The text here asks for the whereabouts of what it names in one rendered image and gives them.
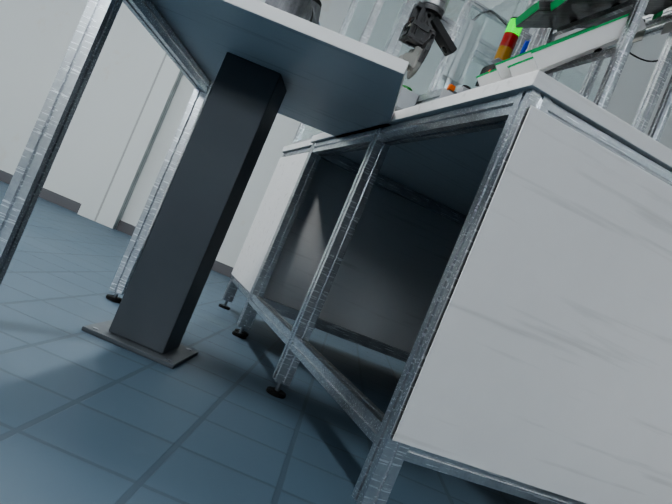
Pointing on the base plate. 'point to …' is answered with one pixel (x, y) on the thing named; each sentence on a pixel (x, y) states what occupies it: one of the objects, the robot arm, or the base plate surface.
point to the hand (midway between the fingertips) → (411, 75)
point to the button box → (406, 99)
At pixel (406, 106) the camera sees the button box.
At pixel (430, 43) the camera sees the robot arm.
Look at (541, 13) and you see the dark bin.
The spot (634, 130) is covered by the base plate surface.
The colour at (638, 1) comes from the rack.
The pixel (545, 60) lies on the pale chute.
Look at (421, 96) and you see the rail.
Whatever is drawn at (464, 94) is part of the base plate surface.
